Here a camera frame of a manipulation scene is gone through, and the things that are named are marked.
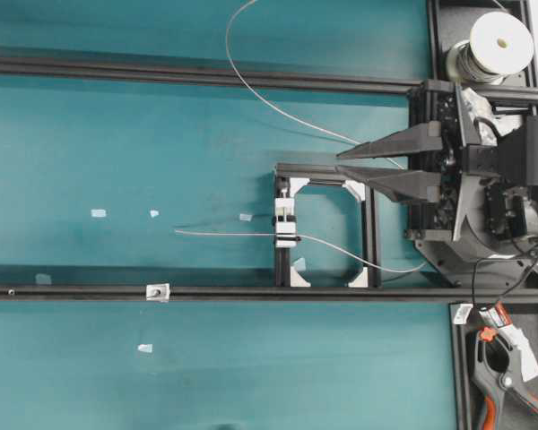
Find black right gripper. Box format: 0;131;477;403
336;80;501;242

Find thin grey steel wire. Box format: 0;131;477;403
173;0;508;275

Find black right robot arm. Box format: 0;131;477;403
337;81;538;289

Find silver metal fitting with hole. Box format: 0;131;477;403
145;283;170;303

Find plastic bag of screws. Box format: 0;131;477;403
462;88;523;146

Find white label tag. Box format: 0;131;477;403
452;303;473;325

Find black orange spring clamp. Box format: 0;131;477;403
471;304;538;429

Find white packaging card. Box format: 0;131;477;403
500;324;538;383

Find white tape piece far left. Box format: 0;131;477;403
91;209;107;218

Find white tape piece lower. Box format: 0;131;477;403
137;344;153;354

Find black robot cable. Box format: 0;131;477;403
470;223;538;310

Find black square extrusion frame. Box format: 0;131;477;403
273;163;381;288

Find lower black aluminium rail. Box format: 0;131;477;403
0;284;538;305

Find black aluminium rail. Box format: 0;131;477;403
0;44;538;105
0;284;538;305

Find white wire holder clamp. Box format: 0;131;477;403
273;197;300;249

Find white wire spool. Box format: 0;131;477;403
445;12;534;85

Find white tape piece by rail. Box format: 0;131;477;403
35;273;52;286

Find upper black aluminium rail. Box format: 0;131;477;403
0;44;538;105

